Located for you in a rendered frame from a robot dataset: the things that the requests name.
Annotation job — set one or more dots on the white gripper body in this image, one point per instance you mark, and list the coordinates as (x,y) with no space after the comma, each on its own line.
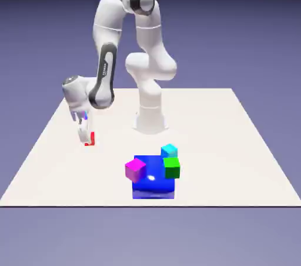
(82,132)

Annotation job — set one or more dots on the small red cube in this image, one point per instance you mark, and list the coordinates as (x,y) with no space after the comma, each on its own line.
(92,139)

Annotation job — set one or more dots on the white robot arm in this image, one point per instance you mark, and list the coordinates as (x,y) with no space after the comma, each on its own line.
(147,40)

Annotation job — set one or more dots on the small magenta cube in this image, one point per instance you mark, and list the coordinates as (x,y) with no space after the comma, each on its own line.
(134,170)

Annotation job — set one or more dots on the small cyan cube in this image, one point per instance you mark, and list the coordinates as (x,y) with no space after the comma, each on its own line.
(168,150)

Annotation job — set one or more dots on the small green cube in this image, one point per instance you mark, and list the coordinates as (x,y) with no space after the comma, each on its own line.
(172,167)

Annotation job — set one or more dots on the large blue box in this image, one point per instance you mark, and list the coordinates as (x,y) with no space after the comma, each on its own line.
(154,180)

